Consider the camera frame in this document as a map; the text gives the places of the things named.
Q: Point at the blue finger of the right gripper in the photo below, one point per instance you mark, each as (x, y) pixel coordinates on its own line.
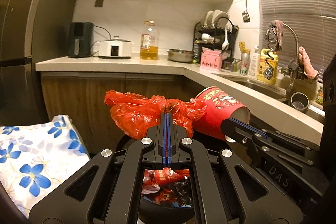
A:
(247, 128)

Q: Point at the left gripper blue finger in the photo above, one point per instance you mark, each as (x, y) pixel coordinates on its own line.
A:
(168, 141)
(164, 141)

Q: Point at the red plastic bag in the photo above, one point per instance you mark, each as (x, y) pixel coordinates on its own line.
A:
(134, 114)

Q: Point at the red white snack wrapper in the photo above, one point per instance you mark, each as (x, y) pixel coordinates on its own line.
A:
(149, 185)

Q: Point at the small red paper cup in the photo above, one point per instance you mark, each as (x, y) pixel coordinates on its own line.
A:
(168, 176)

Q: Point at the chrome kitchen faucet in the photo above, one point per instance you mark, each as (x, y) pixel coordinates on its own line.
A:
(293, 65)

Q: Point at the black trash bin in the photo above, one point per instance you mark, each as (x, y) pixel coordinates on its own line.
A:
(150, 212)

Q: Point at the white dish soap bottle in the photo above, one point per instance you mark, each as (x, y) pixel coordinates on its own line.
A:
(254, 63)

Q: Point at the yellow detergent bottle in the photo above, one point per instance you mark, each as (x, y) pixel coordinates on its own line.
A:
(268, 58)

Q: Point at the metal cup in sink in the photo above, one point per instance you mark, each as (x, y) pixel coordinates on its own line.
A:
(299, 101)

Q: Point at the black plastic bag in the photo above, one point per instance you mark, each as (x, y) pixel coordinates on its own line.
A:
(182, 194)

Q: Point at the stainless steel bowl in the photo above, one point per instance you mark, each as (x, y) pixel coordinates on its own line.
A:
(181, 56)

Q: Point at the cooking oil bottle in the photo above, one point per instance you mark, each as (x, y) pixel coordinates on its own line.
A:
(149, 41)

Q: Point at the pink plastic basket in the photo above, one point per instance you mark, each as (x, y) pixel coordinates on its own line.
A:
(211, 60)

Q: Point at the pink rubber glove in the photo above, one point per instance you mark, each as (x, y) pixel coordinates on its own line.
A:
(308, 69)

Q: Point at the white ladle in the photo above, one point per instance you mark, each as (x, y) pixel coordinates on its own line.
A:
(226, 43)

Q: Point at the white electric cooker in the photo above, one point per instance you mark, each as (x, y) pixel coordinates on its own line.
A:
(115, 49)

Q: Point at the black dish rack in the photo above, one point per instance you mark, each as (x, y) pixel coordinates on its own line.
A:
(213, 38)

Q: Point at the dark rag on faucet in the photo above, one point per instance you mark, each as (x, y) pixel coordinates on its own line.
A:
(274, 35)

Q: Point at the hanging slotted spatula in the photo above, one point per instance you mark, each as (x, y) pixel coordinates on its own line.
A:
(245, 14)

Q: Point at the black air fryer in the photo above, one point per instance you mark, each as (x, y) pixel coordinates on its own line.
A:
(80, 39)

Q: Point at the floral blue white tablecloth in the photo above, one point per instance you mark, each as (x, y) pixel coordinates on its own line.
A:
(36, 159)

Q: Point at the window blinds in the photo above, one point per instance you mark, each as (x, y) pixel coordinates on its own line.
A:
(312, 20)

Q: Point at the dark grey refrigerator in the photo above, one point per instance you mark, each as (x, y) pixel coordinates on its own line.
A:
(31, 31)

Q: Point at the wall power socket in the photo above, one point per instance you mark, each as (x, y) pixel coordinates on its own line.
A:
(99, 3)

